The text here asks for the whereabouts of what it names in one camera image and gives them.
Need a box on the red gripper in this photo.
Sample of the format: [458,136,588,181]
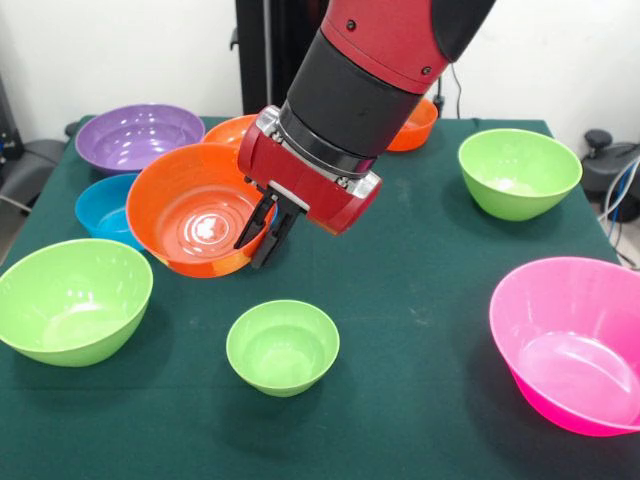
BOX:
[233,123,384,270]

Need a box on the small translucent orange bowl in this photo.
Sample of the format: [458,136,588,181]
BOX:
[125,142,277,279]
[387,98,440,153]

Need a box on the large orange bowl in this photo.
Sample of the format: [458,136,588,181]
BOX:
[203,114,259,151]

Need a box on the small green bowl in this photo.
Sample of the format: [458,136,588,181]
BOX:
[225,299,341,398]

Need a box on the purple bowl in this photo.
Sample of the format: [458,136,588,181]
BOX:
[74,103,207,176]

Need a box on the large green bowl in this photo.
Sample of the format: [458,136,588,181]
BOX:
[0,238,155,369]
[458,128,584,222]

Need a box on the dark green table cloth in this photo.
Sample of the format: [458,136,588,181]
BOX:
[0,115,640,480]

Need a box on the light blue translucent bowl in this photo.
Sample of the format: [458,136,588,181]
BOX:
[74,172,146,251]

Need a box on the black office chair base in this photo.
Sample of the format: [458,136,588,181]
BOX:
[582,128,640,211]
[0,122,81,216]

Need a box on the black equipment stand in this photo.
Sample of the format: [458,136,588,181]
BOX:
[0,74,21,161]

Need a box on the large pink bowl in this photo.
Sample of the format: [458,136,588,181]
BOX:
[488,256,640,438]

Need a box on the black wall cable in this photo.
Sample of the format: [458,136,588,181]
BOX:
[432,62,464,120]

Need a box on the tangle of floor cables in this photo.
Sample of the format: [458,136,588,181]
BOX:
[597,157,640,269]

